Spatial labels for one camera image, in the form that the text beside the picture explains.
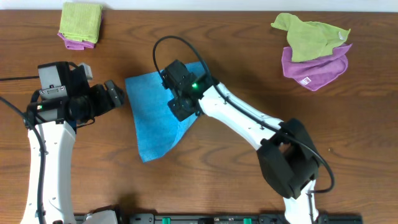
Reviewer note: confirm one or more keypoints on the crumpled green cloth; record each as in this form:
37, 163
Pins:
310, 40

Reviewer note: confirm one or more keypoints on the blue cloth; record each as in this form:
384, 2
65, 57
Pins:
157, 129

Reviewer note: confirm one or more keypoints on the crumpled purple cloth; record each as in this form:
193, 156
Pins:
314, 74

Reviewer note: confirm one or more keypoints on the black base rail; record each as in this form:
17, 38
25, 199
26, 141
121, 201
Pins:
242, 218

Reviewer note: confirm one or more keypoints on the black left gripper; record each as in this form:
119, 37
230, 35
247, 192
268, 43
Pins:
112, 93

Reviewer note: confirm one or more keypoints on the folded green cloth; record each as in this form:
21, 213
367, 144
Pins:
81, 10

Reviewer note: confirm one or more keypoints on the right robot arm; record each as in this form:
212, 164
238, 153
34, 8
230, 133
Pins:
284, 149

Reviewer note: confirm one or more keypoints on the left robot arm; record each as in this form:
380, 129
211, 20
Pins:
49, 197

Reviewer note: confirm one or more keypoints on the folded purple cloth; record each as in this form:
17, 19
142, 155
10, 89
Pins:
74, 44

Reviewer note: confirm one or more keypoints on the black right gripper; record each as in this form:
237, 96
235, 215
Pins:
181, 116

